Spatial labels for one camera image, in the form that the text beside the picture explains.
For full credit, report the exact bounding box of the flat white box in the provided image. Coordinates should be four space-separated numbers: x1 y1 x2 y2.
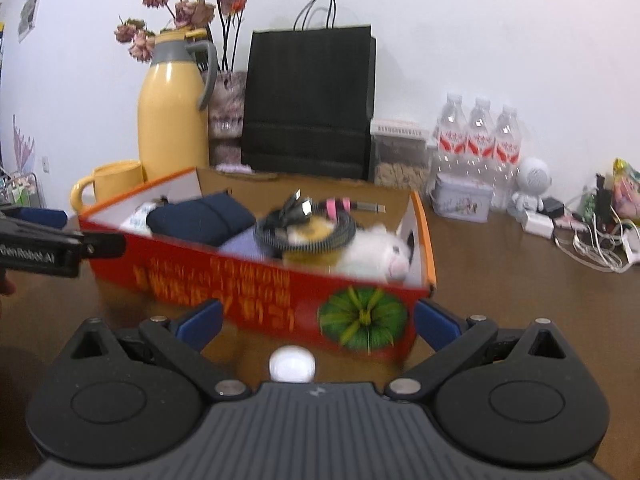
371 119 431 141

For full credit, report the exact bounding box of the yellow snack packet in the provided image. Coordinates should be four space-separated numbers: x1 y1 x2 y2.
612 158 640 221

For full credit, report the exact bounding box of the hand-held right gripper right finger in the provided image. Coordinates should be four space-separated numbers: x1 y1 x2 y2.
384 299 568 401

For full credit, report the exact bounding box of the navy zip pouch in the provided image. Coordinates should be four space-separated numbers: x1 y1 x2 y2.
146 192 258 248

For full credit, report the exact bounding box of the purple fabric pouch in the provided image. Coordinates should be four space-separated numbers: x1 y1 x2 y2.
217 227 283 263

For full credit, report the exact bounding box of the tangle of white cables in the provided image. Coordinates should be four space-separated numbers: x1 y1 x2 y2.
552 210 640 275

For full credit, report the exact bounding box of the black paper bag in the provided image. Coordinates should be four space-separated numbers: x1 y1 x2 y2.
241 0 377 182

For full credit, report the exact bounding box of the pink wall drawing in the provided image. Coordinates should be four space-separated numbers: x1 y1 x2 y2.
12 115 38 176

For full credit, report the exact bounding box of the white astronaut figure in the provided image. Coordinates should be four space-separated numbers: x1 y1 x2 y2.
507 156 552 218

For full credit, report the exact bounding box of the white charger block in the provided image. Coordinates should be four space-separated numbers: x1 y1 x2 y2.
521 210 555 238

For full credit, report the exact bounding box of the floral tin box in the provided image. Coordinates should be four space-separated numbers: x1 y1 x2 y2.
430 172 495 224

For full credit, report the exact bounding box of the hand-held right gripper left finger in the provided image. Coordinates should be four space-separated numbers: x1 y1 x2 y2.
70 299 251 401

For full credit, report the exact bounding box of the white round cap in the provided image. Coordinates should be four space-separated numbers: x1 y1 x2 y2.
268 345 317 384

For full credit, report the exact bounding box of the dark green small bottle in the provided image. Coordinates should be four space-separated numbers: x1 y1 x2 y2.
594 174 613 223

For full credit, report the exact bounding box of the wall poster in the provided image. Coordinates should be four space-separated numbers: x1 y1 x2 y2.
17 0 46 43

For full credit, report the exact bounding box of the clear jar of seeds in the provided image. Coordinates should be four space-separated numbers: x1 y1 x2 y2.
372 135 432 190

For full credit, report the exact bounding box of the white alpaca plush toy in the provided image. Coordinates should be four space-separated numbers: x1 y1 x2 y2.
282 215 416 283

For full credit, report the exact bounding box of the black braided cable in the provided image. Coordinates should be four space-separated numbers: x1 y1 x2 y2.
252 189 387 261

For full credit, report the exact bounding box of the yellow mug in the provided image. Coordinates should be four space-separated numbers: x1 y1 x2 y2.
70 160 148 213

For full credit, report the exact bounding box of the red cardboard box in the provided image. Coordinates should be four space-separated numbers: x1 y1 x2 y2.
77 167 438 366

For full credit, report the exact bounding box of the yellow thermos jug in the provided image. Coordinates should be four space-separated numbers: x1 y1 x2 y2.
137 28 219 181

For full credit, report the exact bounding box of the metal wire rack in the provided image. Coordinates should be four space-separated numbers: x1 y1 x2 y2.
0 170 48 209

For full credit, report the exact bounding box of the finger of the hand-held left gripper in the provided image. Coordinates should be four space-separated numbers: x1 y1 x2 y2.
0 220 127 263
0 205 68 233

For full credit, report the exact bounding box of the dried rose bouquet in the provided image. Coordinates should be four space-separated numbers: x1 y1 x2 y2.
114 0 248 73

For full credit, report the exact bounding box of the pink glass vase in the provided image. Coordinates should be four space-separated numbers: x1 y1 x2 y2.
207 70 248 166

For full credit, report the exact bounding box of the lilac ribbed pad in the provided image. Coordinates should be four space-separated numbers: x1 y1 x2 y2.
215 162 279 181

